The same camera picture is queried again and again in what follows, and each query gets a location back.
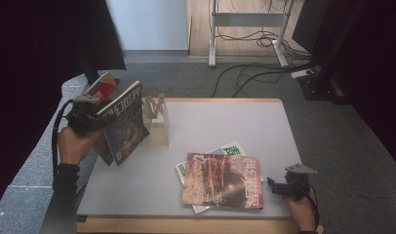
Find black curtain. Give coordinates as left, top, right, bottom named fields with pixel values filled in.
left=0, top=0, right=127, bottom=215
left=316, top=0, right=396, bottom=174

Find dark blue illustrated magazine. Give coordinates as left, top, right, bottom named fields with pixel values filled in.
left=96, top=80, right=151, bottom=167

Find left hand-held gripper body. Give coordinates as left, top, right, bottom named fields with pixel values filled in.
left=64, top=93, right=106, bottom=137

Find tangled black floor cables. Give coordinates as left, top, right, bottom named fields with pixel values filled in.
left=215, top=27, right=312, bottom=60

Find black stand base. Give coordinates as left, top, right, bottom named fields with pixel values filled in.
left=297, top=72, right=350, bottom=105

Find dark monitor panel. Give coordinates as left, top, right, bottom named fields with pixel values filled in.
left=292, top=0, right=321, bottom=57

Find person's left hand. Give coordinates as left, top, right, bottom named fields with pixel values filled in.
left=57, top=124, right=104, bottom=167

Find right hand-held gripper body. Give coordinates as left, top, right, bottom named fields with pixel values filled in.
left=276, top=162, right=319, bottom=200

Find grey metal desk frame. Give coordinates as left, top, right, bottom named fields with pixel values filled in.
left=208, top=0, right=297, bottom=68

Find person's right hand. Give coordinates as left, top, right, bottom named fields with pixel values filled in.
left=285, top=190, right=318, bottom=233

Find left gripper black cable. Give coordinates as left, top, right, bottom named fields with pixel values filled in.
left=51, top=98, right=77, bottom=178

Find red-brown cover magazine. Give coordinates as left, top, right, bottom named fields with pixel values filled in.
left=180, top=152, right=265, bottom=211

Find long black floor cable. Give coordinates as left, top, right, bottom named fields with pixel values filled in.
left=211, top=61, right=315, bottom=98

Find grey upholstered sofa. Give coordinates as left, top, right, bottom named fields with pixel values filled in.
left=0, top=73, right=101, bottom=234

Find beige expandable book rack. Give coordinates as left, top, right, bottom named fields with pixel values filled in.
left=140, top=93, right=171, bottom=151

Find white power strip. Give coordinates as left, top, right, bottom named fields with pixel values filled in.
left=290, top=68, right=315, bottom=80

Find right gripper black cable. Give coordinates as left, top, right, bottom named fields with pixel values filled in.
left=306, top=184, right=321, bottom=229

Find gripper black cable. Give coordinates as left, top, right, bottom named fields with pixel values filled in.
left=306, top=184, right=321, bottom=229
left=51, top=98, right=77, bottom=178

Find red label portrait magazine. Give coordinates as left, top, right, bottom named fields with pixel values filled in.
left=84, top=71, right=118, bottom=167

